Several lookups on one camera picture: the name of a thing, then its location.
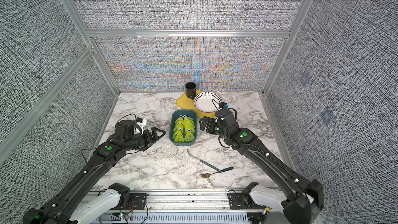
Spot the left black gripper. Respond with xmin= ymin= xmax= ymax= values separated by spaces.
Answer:
xmin=125 ymin=126 xmax=166 ymax=152

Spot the teal plastic storage box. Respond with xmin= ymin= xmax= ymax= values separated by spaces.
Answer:
xmin=169 ymin=110 xmax=198 ymax=146

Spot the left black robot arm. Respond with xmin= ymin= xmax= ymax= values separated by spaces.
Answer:
xmin=23 ymin=120 xmax=166 ymax=224

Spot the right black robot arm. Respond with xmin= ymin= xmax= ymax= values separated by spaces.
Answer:
xmin=200 ymin=108 xmax=324 ymax=224

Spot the white patterned plate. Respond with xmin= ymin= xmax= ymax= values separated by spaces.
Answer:
xmin=194 ymin=91 xmax=222 ymax=113

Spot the yellow plastic tray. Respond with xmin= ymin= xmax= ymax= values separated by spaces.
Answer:
xmin=176 ymin=90 xmax=215 ymax=118

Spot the black cup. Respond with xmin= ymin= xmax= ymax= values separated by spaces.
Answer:
xmin=185 ymin=82 xmax=197 ymax=100

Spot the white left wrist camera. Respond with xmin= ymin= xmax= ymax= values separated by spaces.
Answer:
xmin=135 ymin=117 xmax=147 ymax=130

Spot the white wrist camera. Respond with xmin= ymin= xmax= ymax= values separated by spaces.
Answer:
xmin=218 ymin=102 xmax=228 ymax=110
xmin=135 ymin=117 xmax=147 ymax=130

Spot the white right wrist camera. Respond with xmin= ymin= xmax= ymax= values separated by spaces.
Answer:
xmin=218 ymin=102 xmax=228 ymax=110

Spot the green handled knife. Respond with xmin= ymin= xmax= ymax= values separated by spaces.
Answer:
xmin=187 ymin=150 xmax=220 ymax=172

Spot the green handled fork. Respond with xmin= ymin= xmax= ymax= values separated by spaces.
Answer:
xmin=200 ymin=167 xmax=234 ymax=179

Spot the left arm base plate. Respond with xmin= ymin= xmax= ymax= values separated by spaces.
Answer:
xmin=116 ymin=193 xmax=148 ymax=210

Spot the aluminium front rail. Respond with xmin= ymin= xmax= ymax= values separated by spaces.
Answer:
xmin=62 ymin=189 xmax=324 ymax=215

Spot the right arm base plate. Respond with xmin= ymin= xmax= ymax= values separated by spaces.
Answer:
xmin=227 ymin=190 xmax=259 ymax=210

